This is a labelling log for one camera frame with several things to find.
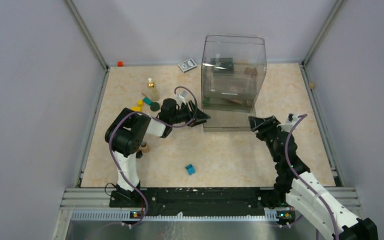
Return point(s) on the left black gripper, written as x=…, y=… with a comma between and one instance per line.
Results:
x=200, y=117

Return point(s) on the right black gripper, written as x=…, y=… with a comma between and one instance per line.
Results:
x=257, y=124

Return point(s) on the clear pump bottle gold collar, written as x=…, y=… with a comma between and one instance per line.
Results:
x=154, y=92

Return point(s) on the blue toy brick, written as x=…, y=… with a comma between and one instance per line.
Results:
x=190, y=169

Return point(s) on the clear acrylic makeup organizer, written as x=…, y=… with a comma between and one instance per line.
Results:
x=233, y=70

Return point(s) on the foundation bottle black cap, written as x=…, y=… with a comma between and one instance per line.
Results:
x=144, y=147

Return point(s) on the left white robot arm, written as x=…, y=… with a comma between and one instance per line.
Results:
x=126, y=135

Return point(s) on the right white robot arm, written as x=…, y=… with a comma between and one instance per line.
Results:
x=298, y=187

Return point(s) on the dark green round disc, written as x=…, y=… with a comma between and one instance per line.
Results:
x=155, y=106

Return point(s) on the playing card box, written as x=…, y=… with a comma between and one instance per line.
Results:
x=187, y=65

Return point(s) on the teal block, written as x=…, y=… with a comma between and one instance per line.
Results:
x=147, y=101

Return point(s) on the yellow block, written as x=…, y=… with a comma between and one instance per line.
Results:
x=140, y=103
x=136, y=108

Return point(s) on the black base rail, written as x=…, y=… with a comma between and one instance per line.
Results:
x=198, y=202

